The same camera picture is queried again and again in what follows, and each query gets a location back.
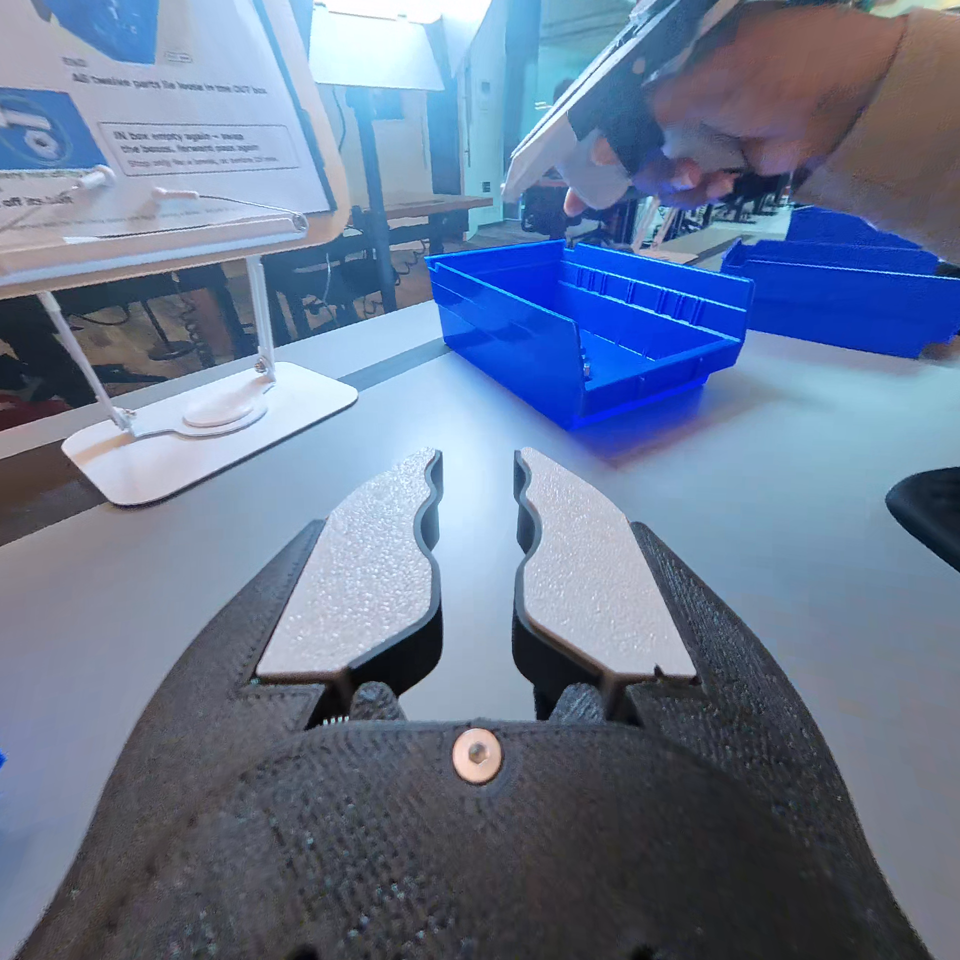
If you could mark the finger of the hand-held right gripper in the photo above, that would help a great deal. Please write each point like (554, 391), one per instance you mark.
(563, 128)

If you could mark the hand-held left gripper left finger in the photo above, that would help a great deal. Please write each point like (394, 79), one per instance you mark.
(360, 588)

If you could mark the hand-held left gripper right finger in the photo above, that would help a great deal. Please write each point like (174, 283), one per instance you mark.
(600, 588)

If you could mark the blue plastic bin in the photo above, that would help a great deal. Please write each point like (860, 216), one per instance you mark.
(510, 330)
(855, 308)

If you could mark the cluster of bolts with nuts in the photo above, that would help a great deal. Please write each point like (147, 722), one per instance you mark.
(587, 365)

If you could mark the person's right hand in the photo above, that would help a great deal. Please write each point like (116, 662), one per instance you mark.
(780, 90)

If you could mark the wooden desk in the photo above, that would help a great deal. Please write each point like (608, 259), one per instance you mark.
(435, 203)

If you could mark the studio softbox light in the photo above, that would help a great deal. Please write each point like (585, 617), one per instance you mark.
(375, 45)

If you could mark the black chair armrest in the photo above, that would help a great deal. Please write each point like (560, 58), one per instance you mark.
(930, 518)

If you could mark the white instruction sheet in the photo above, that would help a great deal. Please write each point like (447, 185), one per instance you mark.
(180, 60)

